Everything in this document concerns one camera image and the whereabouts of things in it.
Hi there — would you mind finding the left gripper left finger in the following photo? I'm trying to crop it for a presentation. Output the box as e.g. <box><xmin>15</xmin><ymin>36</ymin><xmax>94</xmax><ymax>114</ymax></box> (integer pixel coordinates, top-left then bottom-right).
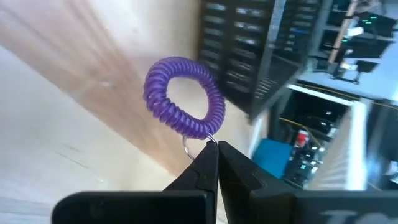
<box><xmin>162</xmin><ymin>140</ymin><xmax>220</xmax><ymax>224</ymax></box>

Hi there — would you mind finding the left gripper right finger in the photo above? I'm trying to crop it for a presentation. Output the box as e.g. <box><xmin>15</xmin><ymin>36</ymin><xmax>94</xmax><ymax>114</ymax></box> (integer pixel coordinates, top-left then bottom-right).
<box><xmin>218</xmin><ymin>140</ymin><xmax>297</xmax><ymax>224</ymax></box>

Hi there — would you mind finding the blue plastic bin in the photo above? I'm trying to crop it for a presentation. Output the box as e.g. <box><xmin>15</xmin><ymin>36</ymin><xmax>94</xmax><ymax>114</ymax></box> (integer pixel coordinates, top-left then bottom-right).
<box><xmin>251</xmin><ymin>138</ymin><xmax>294</xmax><ymax>180</ymax></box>

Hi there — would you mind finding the purple spiral wrist coil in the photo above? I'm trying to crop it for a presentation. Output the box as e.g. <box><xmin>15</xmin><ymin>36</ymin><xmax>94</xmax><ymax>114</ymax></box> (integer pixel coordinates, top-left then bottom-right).
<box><xmin>142</xmin><ymin>55</ymin><xmax>227</xmax><ymax>162</ymax></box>

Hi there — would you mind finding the black mesh basket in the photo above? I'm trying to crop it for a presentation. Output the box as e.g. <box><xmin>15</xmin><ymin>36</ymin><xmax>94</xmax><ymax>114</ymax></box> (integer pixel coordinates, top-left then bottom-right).
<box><xmin>197</xmin><ymin>0</ymin><xmax>323</xmax><ymax>121</ymax></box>

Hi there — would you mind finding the brown wooden pole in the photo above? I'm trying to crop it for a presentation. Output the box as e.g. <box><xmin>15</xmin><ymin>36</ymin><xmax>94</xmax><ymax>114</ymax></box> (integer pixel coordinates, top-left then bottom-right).
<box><xmin>328</xmin><ymin>0</ymin><xmax>365</xmax><ymax>65</ymax></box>

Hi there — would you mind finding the black electronics with green lights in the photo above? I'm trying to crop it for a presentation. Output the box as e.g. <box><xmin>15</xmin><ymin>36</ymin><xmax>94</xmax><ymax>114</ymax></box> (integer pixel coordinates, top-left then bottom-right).
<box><xmin>323</xmin><ymin>9</ymin><xmax>398</xmax><ymax>60</ymax></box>

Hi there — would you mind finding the yellow cable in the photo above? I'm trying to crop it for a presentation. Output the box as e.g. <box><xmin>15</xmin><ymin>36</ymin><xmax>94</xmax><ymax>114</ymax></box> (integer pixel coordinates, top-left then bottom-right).
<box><xmin>278</xmin><ymin>116</ymin><xmax>324</xmax><ymax>149</ymax></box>

